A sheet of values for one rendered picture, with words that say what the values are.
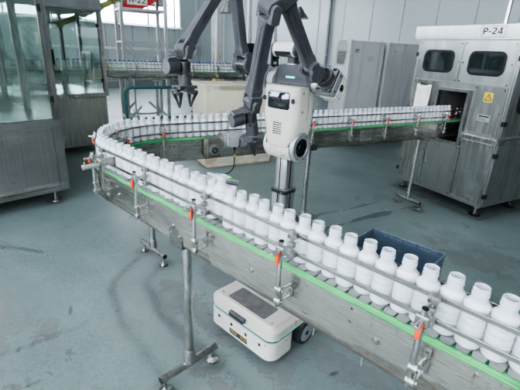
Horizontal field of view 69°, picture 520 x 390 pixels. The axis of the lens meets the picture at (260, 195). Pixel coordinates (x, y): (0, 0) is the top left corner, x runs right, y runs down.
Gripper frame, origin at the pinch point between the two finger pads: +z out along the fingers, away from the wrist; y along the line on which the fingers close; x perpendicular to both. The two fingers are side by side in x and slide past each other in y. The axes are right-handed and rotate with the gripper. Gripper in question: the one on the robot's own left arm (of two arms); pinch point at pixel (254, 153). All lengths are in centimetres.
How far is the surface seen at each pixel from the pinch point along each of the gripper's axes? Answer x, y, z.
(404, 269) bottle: -80, 47, 10
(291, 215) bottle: -55, 17, 5
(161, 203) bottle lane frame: -13.7, -43.7, 16.4
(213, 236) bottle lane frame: -37.6, -15.0, 21.3
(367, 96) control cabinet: 578, 149, 81
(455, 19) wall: 1120, 495, -25
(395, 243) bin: -24, 59, 37
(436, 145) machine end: 292, 182, 96
